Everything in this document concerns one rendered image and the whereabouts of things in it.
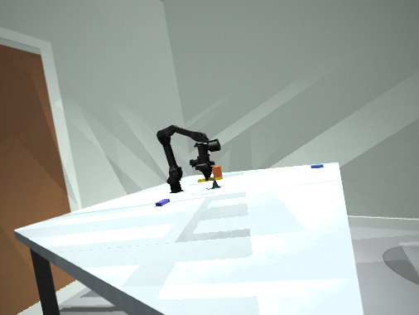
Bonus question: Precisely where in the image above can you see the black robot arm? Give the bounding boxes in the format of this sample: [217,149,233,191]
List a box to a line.
[157,125,221,193]

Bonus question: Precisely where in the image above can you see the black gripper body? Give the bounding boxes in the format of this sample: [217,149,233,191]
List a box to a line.
[195,153,215,170]

